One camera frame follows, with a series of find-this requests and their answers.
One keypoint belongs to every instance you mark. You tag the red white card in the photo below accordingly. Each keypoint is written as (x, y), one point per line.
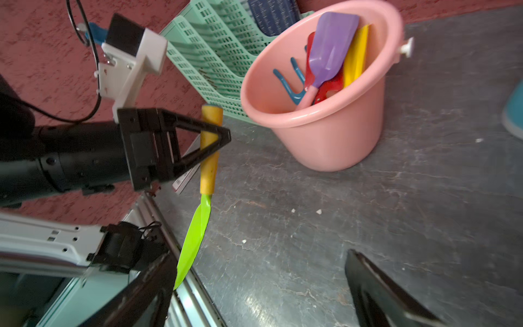
(181, 182)

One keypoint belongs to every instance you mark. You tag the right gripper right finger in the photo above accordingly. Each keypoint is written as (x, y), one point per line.
(379, 300)

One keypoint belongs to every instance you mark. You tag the pink plastic bucket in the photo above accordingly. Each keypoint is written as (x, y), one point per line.
(342, 130)

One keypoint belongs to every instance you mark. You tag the yellow toy shovel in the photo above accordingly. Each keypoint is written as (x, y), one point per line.
(355, 60)

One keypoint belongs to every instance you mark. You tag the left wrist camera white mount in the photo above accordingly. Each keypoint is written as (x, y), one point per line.
(133, 52)

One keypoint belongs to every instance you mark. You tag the aluminium front rail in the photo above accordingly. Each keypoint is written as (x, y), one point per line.
(190, 304)

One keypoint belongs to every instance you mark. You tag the teal pink spray bottle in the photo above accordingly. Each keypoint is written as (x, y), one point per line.
(512, 115)

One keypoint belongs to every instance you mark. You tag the purple toy shovel pink handle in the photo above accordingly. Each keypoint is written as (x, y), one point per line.
(333, 37)

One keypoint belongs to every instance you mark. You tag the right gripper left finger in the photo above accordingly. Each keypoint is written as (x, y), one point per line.
(145, 301)

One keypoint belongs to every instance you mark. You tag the green mesh file organizer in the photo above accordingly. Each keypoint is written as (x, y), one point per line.
(213, 44)

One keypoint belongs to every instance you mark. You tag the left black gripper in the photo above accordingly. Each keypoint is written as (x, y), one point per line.
(152, 149)

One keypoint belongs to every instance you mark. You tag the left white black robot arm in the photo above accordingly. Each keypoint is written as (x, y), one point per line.
(43, 161)

